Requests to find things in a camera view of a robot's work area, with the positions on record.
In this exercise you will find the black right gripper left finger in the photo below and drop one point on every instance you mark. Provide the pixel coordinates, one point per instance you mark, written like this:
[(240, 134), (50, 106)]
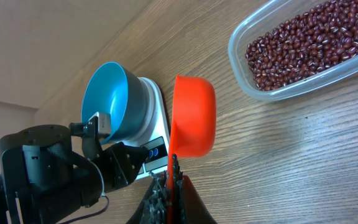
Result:
[(153, 207)]

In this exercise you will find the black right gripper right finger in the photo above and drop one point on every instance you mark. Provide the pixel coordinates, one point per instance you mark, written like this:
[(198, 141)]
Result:
[(188, 207)]

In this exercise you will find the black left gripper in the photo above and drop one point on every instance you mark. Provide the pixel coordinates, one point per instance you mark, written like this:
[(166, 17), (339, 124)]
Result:
[(120, 164)]

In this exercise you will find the orange plastic measuring scoop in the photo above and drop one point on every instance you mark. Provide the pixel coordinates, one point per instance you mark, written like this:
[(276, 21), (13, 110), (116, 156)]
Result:
[(193, 126)]

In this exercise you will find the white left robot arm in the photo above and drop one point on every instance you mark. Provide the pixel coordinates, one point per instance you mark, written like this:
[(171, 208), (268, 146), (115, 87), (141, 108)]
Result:
[(50, 171)]

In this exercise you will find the white digital kitchen scale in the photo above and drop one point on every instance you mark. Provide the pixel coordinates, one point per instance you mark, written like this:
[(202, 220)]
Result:
[(153, 134)]

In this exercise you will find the teal blue bowl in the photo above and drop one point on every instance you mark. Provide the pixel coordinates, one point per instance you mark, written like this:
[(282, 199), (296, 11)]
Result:
[(117, 92)]

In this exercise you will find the clear plastic food container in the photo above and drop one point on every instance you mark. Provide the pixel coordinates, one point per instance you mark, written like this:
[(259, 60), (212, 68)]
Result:
[(263, 20)]

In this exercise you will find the red adzuki beans in container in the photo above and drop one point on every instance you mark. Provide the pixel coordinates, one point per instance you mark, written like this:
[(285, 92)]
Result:
[(305, 45)]

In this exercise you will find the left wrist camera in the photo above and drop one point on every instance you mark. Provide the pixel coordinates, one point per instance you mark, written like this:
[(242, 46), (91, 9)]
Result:
[(98, 126)]

